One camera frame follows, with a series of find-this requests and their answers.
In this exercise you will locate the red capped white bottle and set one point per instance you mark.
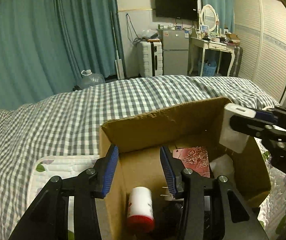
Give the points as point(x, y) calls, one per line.
point(140, 218)

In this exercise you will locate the white power adapter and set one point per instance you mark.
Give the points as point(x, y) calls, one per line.
point(229, 137)

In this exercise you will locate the clear water jug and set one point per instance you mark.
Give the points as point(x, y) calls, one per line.
point(89, 79)

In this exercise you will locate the green window curtain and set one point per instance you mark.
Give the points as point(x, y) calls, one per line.
point(216, 2)

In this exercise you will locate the white mop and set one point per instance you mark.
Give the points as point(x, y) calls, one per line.
point(118, 60)

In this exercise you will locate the oval white vanity mirror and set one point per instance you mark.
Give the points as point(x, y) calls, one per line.
point(209, 17)

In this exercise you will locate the large green curtain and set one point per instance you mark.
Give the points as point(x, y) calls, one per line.
point(45, 44)

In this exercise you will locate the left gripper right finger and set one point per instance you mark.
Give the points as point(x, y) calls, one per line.
point(212, 208)

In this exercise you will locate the open cardboard box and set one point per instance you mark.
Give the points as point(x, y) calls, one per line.
point(187, 125)

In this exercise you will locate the white dressing table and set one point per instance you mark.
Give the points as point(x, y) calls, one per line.
point(210, 48)

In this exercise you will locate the white floral quilt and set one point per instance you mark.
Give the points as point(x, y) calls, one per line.
point(272, 214)

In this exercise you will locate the dark patterned suitcase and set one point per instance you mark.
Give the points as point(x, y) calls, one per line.
point(238, 51)

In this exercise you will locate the white louvered wardrobe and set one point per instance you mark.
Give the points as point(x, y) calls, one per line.
point(261, 28)

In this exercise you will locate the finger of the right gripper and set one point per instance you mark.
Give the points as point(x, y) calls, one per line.
point(249, 126)
point(264, 115)

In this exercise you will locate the silver mini fridge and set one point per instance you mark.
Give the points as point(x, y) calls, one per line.
point(175, 51)

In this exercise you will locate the black wall television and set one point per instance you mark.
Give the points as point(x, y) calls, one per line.
point(178, 9)

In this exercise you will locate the blue laundry basket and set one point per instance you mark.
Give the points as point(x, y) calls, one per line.
point(209, 68)

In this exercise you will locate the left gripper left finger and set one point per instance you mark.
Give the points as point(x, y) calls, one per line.
point(47, 215)

